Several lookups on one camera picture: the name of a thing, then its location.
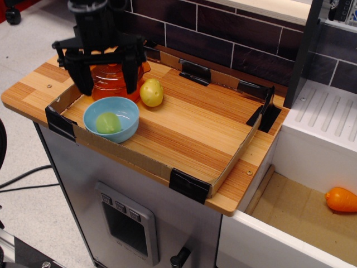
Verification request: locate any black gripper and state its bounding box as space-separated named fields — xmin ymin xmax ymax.
xmin=52 ymin=8 xmax=146 ymax=96

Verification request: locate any orange toy carrot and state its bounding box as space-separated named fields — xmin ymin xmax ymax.
xmin=325 ymin=187 xmax=356 ymax=213

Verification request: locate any yellow toy potato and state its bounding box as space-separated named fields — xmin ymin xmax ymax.
xmin=140 ymin=78 xmax=163 ymax=107

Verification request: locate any black caster wheel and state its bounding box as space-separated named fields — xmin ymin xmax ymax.
xmin=5 ymin=7 xmax=21 ymax=25

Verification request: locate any orange transparent pot with lid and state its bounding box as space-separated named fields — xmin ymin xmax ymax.
xmin=77 ymin=47 xmax=150 ymax=102

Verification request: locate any black floor cable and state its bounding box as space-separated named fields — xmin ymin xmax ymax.
xmin=0 ymin=164 xmax=60 ymax=194

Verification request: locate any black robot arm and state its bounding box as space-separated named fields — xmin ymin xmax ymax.
xmin=52 ymin=1 xmax=146 ymax=95

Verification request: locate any black dishwasher knob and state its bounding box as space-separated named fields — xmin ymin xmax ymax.
xmin=170 ymin=247 xmax=191 ymax=268

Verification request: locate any grey toy dishwasher cabinet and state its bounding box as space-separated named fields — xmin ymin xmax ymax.
xmin=36 ymin=125 xmax=222 ymax=267

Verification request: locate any cardboard fence with black tape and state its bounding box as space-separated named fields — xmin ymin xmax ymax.
xmin=45 ymin=44 xmax=285 ymax=212

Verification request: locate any light blue plastic bowl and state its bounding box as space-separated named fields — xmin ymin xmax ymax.
xmin=83 ymin=97 xmax=139 ymax=143

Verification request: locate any white toy sink unit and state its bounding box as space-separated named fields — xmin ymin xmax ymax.
xmin=216 ymin=81 xmax=356 ymax=267

